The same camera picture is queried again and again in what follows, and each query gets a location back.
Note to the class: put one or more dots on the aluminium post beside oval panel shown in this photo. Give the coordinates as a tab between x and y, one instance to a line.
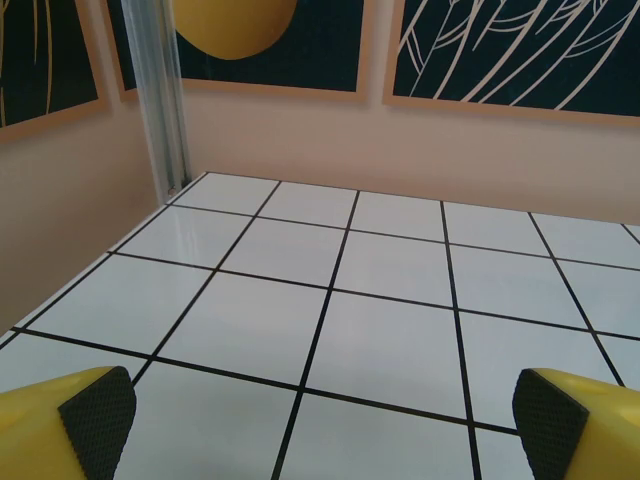
157	100

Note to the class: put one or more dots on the art panel golden oval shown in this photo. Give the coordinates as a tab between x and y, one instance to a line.
300	50

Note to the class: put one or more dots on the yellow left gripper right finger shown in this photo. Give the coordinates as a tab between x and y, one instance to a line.
590	430

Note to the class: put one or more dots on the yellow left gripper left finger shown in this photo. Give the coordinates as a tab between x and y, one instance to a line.
45	430

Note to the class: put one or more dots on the art panel large beige disc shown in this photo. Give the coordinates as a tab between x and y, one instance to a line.
40	60

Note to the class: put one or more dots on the art panel orange disc leaves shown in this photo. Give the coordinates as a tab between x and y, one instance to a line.
500	50

